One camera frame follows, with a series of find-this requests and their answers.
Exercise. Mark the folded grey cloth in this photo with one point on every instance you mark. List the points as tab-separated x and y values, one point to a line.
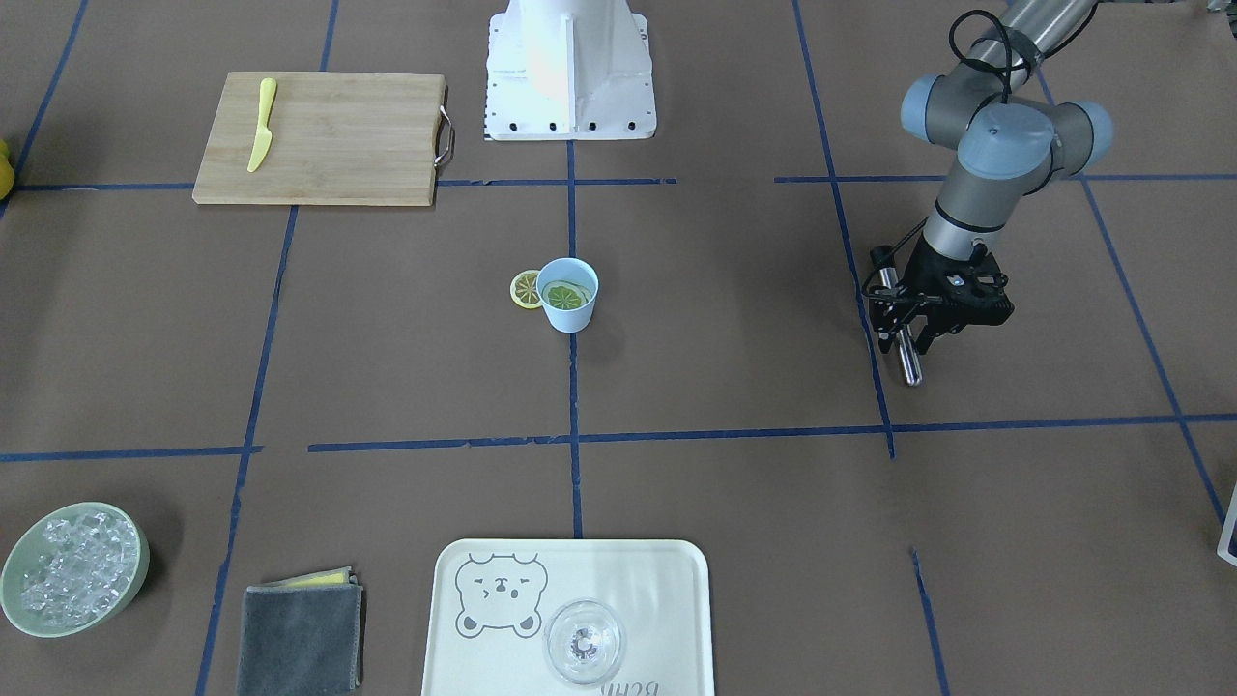
302	636

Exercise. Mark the yellow lemon toy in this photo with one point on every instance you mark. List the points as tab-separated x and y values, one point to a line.
7	173

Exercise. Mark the wooden cutting board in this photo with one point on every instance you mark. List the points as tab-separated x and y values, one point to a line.
339	139

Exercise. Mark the yellow plastic knife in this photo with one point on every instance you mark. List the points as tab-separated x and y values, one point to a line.
263	136

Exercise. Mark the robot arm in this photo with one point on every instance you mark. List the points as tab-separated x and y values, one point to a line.
1005	148

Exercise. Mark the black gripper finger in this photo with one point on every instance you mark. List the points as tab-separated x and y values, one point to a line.
890	310
940	319

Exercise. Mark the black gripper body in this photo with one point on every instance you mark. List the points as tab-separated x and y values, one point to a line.
930	268

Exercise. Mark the cream bear print tray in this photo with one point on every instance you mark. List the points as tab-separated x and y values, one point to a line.
493	599

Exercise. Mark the green bowl of ice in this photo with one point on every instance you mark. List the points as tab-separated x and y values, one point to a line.
78	567

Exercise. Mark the light blue cup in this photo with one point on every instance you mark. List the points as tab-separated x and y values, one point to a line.
572	270

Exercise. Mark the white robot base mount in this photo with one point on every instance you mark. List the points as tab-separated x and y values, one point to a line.
569	71

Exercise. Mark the clear wine glass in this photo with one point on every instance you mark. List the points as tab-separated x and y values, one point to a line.
584	642

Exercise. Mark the steel muddler black tip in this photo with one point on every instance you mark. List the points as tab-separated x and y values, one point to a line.
906	358

